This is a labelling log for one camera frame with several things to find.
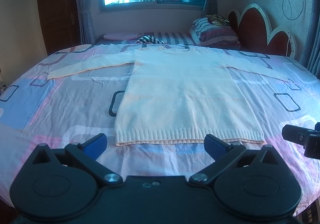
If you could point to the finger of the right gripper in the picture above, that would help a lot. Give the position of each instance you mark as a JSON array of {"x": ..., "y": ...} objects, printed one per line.
[
  {"x": 317, "y": 126},
  {"x": 296, "y": 134}
]

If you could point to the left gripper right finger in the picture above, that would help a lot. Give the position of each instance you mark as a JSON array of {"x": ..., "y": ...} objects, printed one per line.
[{"x": 225, "y": 157}]

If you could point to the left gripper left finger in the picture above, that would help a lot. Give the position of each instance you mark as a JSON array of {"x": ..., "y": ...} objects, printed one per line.
[{"x": 84, "y": 157}]

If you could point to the cream knit sweater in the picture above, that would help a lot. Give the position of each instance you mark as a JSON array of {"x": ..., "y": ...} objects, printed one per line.
[{"x": 176, "y": 96}]

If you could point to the patterned bed sheet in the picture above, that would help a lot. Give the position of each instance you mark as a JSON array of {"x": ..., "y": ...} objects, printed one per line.
[{"x": 35, "y": 109}]

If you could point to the red white headboard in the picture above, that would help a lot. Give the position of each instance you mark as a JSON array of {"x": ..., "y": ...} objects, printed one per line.
[{"x": 255, "y": 33}]

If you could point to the left grey curtain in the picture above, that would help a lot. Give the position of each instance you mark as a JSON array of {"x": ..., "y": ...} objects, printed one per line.
[{"x": 83, "y": 1}]

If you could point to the pink flat pillow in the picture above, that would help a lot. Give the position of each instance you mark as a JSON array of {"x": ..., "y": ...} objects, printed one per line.
[{"x": 121, "y": 36}]

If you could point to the striped purple mattress sheet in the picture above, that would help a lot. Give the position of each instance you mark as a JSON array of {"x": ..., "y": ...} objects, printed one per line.
[{"x": 176, "y": 38}]

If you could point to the striped folded quilt pillow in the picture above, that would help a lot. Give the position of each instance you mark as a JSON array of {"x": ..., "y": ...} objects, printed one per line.
[{"x": 206, "y": 34}]

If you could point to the striped folded garment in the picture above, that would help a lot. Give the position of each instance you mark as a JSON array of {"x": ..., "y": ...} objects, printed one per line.
[{"x": 149, "y": 39}]

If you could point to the yellow patterned cloth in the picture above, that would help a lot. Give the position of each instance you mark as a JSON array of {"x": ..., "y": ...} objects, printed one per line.
[{"x": 217, "y": 20}]

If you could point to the dark wooden door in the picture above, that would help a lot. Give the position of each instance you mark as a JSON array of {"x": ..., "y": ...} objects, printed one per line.
[{"x": 59, "y": 24}]

